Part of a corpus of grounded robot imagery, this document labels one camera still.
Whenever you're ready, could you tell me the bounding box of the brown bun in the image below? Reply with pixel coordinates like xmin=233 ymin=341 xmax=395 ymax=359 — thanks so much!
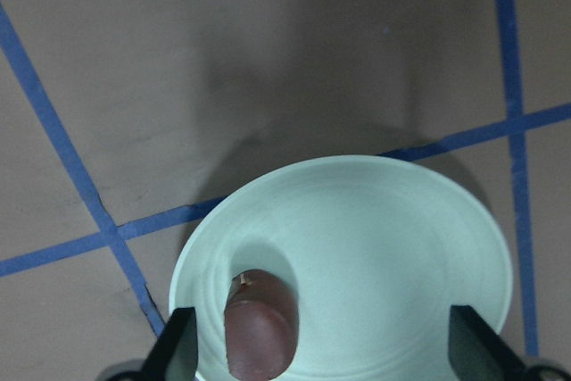
xmin=224 ymin=269 xmax=299 ymax=380

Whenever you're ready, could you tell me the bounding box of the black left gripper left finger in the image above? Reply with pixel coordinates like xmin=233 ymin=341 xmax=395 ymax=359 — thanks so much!
xmin=140 ymin=307 xmax=198 ymax=381

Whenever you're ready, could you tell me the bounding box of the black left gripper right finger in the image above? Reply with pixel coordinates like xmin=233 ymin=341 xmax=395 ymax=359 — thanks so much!
xmin=448 ymin=305 xmax=526 ymax=381

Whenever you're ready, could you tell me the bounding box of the light green plate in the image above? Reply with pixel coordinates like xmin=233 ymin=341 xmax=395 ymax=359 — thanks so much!
xmin=170 ymin=155 xmax=513 ymax=380

